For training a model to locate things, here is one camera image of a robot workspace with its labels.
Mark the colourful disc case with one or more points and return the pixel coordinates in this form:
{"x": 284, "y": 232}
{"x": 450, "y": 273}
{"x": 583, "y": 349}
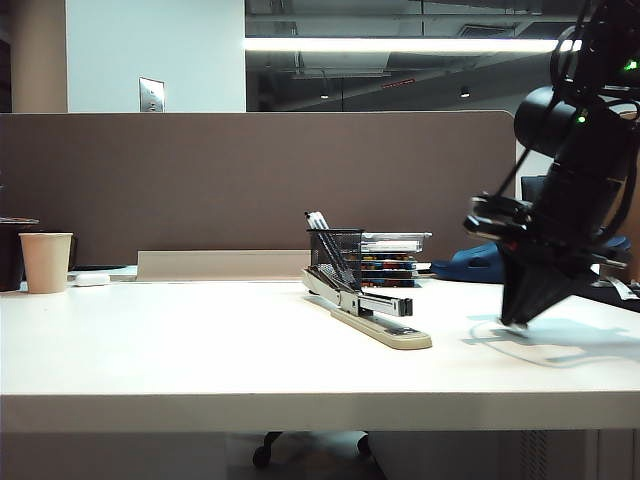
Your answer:
{"x": 387, "y": 284}
{"x": 387, "y": 274}
{"x": 387, "y": 258}

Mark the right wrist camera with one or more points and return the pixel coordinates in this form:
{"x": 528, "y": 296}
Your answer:
{"x": 492, "y": 217}

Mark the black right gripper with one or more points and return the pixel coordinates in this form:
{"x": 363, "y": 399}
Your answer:
{"x": 570, "y": 225}

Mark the black lidded container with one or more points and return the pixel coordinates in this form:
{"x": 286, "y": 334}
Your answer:
{"x": 10, "y": 255}

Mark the brown desk divider panel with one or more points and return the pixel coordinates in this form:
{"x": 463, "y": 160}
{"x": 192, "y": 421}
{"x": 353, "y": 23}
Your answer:
{"x": 225, "y": 180}

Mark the red ceiling sign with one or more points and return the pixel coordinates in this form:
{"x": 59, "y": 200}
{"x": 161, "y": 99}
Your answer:
{"x": 398, "y": 83}

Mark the black mesh pen holder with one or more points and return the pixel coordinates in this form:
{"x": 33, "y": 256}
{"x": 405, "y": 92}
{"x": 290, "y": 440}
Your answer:
{"x": 345, "y": 250}

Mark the metal wall plate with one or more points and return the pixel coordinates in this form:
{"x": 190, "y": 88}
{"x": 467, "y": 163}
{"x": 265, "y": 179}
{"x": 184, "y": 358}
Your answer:
{"x": 152, "y": 94}

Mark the black mat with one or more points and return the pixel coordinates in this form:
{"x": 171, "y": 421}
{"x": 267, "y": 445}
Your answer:
{"x": 617, "y": 301}

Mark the black computer monitor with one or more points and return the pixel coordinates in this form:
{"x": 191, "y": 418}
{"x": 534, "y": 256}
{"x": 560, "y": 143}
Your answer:
{"x": 532, "y": 187}

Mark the clear plastic case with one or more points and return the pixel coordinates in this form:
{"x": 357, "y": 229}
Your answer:
{"x": 395, "y": 242}

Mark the beige paper cup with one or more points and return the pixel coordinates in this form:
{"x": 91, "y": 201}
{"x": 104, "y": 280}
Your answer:
{"x": 46, "y": 265}

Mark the white pen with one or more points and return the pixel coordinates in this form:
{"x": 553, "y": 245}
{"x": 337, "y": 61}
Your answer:
{"x": 321, "y": 221}

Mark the black-capped pen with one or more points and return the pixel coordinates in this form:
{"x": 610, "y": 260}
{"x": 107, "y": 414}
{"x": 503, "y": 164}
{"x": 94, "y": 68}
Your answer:
{"x": 309, "y": 219}

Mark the white earbuds case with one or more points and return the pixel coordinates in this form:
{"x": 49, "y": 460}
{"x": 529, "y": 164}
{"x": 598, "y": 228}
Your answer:
{"x": 92, "y": 279}

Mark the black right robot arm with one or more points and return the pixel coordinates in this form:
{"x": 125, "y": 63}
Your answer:
{"x": 550, "y": 120}

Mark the white ceiling light strip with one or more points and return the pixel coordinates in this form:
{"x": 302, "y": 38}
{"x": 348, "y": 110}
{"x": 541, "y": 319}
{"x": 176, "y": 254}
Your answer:
{"x": 400, "y": 45}

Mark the white plastic strip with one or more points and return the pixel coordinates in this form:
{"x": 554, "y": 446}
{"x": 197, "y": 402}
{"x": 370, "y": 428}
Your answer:
{"x": 622, "y": 289}

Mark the beige long-reach stapler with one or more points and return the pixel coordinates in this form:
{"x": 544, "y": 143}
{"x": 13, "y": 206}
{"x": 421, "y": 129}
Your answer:
{"x": 350, "y": 300}

